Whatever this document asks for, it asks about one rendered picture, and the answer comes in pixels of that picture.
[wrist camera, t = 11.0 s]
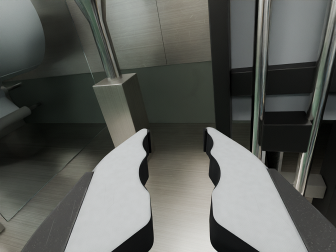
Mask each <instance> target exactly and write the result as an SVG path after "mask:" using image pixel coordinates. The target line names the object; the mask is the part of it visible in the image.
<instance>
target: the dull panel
mask: <svg viewBox="0 0 336 252"><path fill-rule="evenodd" d="M120 71H121V74H132V73H136V74H137V78H138V82H139V86H140V90H141V94H142V98H143V102H144V106H145V110H146V114H147V118H148V122H149V123H212V124H215V123H216V120H215V104H214V88H213V72H212V61H211V60H209V61H200V62H190V63H180V64H170V65H160V66H151V67H141V68H131V69H121V70H120ZM92 76H93V79H94V81H95V84H97V83H98V82H100V81H102V80H103V79H105V78H106V77H107V76H106V73H105V71H101V72H92ZM250 123H251V121H250V120H232V124H250Z"/></svg>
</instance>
